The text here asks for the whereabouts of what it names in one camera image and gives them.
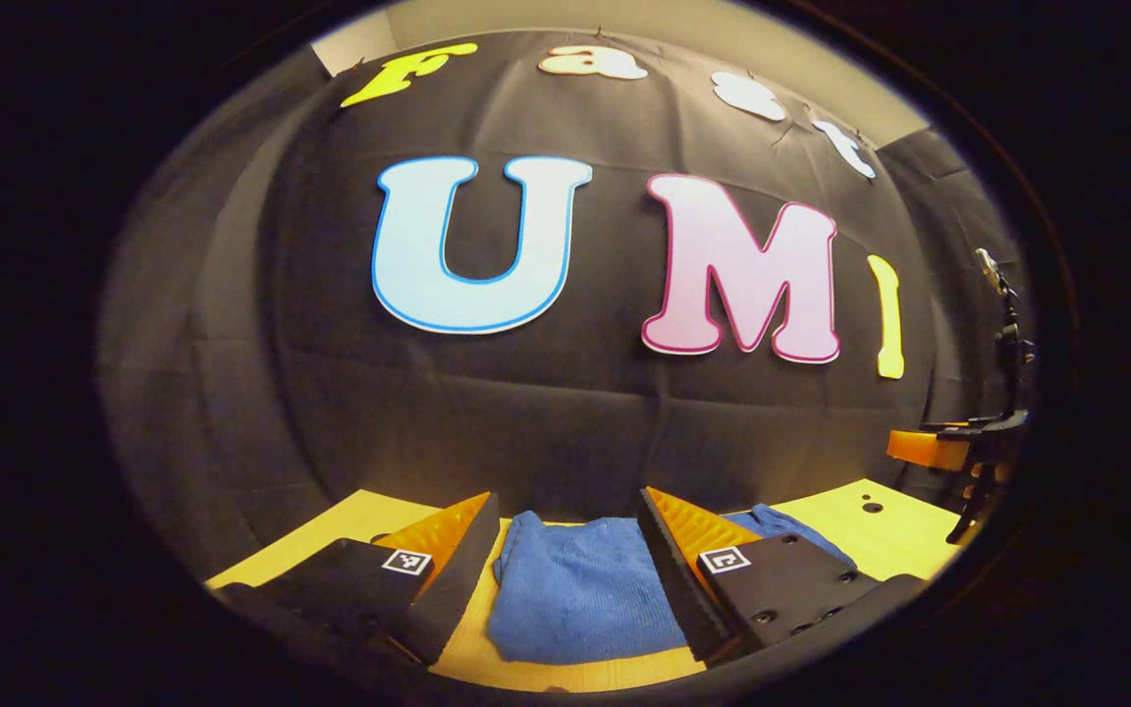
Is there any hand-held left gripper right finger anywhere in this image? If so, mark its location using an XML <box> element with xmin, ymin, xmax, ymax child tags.
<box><xmin>638</xmin><ymin>486</ymin><xmax>886</xmax><ymax>669</ymax></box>

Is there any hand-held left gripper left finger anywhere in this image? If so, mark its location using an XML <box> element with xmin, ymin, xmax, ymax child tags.
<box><xmin>212</xmin><ymin>491</ymin><xmax>501</xmax><ymax>669</ymax></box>

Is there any blue shirt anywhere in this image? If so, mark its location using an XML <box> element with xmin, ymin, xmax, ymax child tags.
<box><xmin>485</xmin><ymin>503</ymin><xmax>856</xmax><ymax>666</ymax></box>

